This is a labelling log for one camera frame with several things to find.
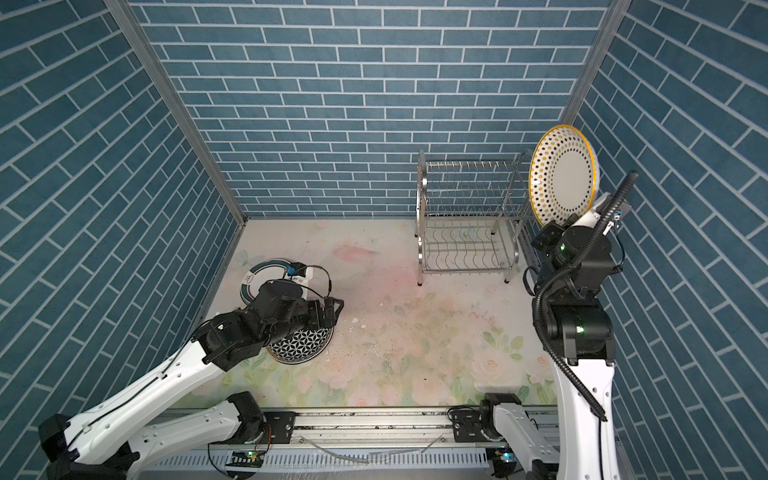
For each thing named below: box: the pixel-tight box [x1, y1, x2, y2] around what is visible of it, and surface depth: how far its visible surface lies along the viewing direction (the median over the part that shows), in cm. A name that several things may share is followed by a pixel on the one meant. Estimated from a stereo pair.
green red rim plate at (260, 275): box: [240, 259, 291, 305], surface depth 101 cm
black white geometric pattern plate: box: [266, 326, 335, 365], surface depth 86 cm
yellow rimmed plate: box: [528, 124, 600, 227], surface depth 61 cm
